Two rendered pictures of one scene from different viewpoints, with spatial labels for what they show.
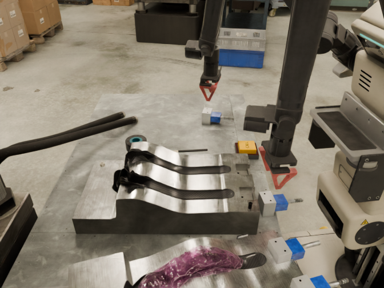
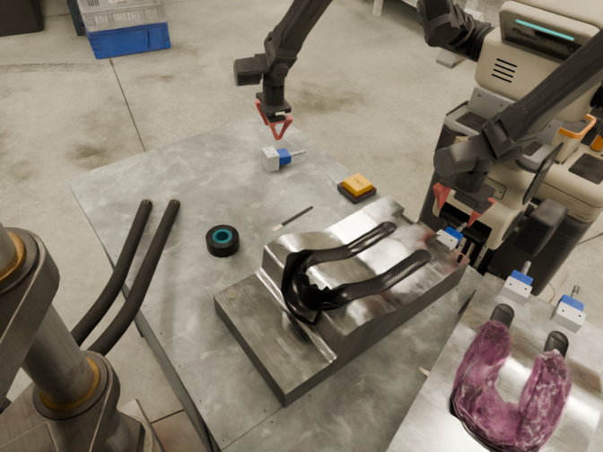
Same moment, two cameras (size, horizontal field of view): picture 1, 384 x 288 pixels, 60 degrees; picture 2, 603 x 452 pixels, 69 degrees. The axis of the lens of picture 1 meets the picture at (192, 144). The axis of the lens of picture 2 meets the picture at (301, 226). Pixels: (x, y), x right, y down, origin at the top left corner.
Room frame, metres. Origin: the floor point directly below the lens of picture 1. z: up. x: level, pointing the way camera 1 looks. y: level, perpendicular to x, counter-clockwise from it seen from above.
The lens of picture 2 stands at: (0.36, 0.52, 1.62)
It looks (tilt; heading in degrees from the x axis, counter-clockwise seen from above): 45 degrees down; 320
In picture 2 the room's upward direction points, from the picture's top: 4 degrees clockwise
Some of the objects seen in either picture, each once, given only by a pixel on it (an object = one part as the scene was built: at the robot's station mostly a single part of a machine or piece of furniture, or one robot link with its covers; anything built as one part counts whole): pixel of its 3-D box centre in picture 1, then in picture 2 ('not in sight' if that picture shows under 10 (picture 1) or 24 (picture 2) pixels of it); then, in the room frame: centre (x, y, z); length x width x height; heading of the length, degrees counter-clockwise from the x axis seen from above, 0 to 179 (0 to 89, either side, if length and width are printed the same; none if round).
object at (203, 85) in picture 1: (208, 88); (276, 122); (1.21, -0.07, 0.96); 0.07 x 0.07 x 0.09; 77
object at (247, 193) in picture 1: (247, 198); (437, 250); (0.69, -0.16, 0.87); 0.05 x 0.05 x 0.04; 0
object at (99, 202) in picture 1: (168, 184); (345, 278); (0.75, 0.07, 0.87); 0.50 x 0.26 x 0.14; 90
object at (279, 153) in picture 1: (280, 144); (471, 178); (0.71, -0.23, 1.04); 0.10 x 0.07 x 0.07; 8
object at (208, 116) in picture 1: (218, 117); (285, 155); (1.22, -0.11, 0.83); 0.13 x 0.05 x 0.05; 77
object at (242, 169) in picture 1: (243, 174); (404, 222); (0.80, -0.16, 0.87); 0.05 x 0.05 x 0.04; 0
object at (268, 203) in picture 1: (282, 202); (452, 236); (0.72, -0.27, 0.83); 0.13 x 0.05 x 0.05; 98
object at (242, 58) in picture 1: (239, 53); (126, 31); (4.10, -0.60, 0.11); 0.61 x 0.41 x 0.22; 78
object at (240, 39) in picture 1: (240, 39); (122, 9); (4.10, -0.60, 0.28); 0.61 x 0.41 x 0.15; 78
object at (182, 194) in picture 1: (172, 174); (357, 264); (0.74, 0.05, 0.92); 0.35 x 0.16 x 0.09; 90
